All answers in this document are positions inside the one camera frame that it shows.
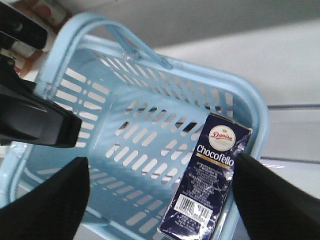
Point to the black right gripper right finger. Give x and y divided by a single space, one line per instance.
271 208

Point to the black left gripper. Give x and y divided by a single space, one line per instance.
16 27

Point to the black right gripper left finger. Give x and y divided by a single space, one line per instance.
51 211

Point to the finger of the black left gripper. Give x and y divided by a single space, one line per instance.
28 118

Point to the Chocofello cookie box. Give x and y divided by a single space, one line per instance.
195 208

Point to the light blue plastic basket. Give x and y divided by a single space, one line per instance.
142 114

